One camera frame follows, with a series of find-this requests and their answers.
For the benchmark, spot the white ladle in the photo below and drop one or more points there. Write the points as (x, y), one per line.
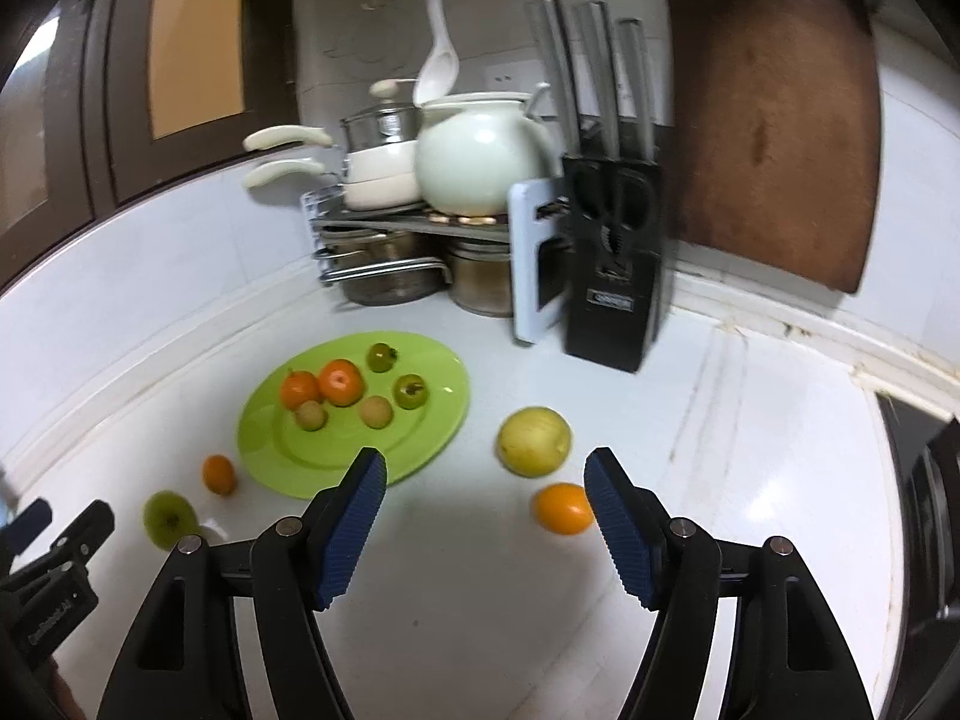
(435, 75)

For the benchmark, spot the black kitchen scissors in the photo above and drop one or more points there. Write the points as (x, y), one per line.
(600, 199)

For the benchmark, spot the small orange tangerine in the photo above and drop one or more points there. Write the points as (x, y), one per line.
(218, 475)

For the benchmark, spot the black knife block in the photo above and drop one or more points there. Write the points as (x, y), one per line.
(607, 330)

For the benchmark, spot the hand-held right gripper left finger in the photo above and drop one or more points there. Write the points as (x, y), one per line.
(352, 532)

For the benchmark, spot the white metal pot rack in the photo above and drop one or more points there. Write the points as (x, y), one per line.
(529, 277)

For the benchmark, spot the green plastic plate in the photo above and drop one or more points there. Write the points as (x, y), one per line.
(435, 405)

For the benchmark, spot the black stove top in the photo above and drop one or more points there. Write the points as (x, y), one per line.
(930, 510)

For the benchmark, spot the pale green ceramic pot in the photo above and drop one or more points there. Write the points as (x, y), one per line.
(480, 157)

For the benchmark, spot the small green persimmon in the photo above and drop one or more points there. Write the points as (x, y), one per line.
(381, 358)
(409, 391)

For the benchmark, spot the brown wooden cutting board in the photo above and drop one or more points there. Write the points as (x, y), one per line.
(772, 127)

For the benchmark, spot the dark wooden wall cabinet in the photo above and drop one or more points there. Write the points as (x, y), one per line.
(120, 90)

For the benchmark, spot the small brown kiwi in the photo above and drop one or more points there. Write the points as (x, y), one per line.
(375, 412)
(311, 415)

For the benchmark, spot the yellow-green pear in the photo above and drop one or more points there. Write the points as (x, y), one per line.
(533, 441)

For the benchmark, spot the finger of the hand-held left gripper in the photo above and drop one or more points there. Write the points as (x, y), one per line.
(90, 529)
(31, 517)

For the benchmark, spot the green apple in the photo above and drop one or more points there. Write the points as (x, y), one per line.
(169, 517)

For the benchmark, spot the white wall outlet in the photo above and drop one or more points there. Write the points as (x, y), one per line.
(502, 79)

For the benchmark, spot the white saucepan with glass lid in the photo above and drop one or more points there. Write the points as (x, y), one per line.
(379, 163)

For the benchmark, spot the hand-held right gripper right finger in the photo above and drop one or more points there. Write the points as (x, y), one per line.
(622, 532)

